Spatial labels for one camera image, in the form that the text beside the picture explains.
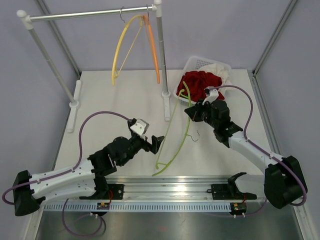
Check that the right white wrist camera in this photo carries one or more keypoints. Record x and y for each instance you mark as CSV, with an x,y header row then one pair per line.
x,y
211,94

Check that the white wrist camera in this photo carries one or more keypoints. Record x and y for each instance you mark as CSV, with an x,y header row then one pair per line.
x,y
139,127
211,94

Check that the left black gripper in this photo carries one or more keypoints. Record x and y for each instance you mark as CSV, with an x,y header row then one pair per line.
x,y
153,147

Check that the white plastic basket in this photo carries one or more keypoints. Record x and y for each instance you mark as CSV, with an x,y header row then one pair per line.
x,y
193,64

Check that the red t shirt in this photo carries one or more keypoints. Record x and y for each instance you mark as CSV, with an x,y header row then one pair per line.
x,y
197,81

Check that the green hanger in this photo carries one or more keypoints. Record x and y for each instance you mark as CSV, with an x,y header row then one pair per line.
x,y
161,166

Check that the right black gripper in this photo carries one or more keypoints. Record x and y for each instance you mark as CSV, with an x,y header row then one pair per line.
x,y
194,112

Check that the metal clothes rack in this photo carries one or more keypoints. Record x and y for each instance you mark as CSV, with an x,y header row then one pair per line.
x,y
74,98

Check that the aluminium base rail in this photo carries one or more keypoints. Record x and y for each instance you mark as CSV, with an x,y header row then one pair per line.
x,y
164,194

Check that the orange hanger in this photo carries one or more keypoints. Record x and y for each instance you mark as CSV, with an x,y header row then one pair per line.
x,y
152,45

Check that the white t shirt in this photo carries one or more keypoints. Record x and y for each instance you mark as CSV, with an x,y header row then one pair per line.
x,y
222,72

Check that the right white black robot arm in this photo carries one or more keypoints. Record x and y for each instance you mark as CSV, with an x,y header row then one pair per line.
x,y
284,183

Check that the yellow hanger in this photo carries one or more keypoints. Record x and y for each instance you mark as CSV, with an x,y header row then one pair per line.
x,y
125,44

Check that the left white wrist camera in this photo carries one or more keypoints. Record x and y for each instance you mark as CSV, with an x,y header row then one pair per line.
x,y
139,127

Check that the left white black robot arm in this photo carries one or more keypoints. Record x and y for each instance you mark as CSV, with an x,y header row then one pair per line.
x,y
87,181

